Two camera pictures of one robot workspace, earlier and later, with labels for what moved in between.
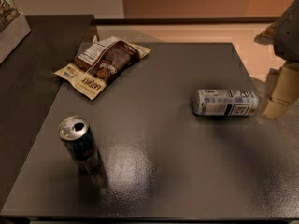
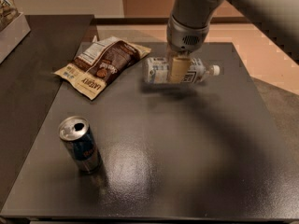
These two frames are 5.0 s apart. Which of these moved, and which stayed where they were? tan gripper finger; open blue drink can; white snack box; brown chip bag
Moved: tan gripper finger
Stayed: brown chip bag; open blue drink can; white snack box
